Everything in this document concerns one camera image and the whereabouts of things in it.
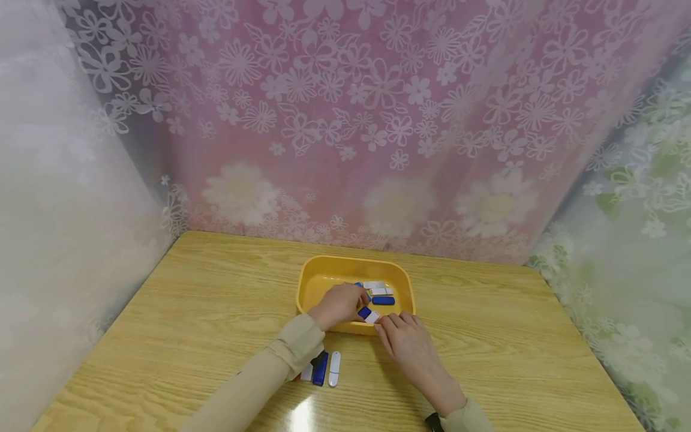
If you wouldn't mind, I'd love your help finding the person's left hand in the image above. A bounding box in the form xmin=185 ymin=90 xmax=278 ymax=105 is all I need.
xmin=308 ymin=283 xmax=372 ymax=332

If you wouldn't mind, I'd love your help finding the person's right hand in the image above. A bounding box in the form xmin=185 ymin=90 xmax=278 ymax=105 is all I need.
xmin=374 ymin=311 xmax=468 ymax=418

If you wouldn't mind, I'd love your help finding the person's left forearm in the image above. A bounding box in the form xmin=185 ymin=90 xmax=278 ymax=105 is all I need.
xmin=178 ymin=313 xmax=326 ymax=432

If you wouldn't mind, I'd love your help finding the person's right forearm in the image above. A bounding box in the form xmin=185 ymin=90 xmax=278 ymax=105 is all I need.
xmin=439 ymin=397 xmax=495 ymax=432

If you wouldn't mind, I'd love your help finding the yellow plastic tray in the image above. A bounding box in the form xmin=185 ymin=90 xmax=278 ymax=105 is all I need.
xmin=296 ymin=255 xmax=416 ymax=336

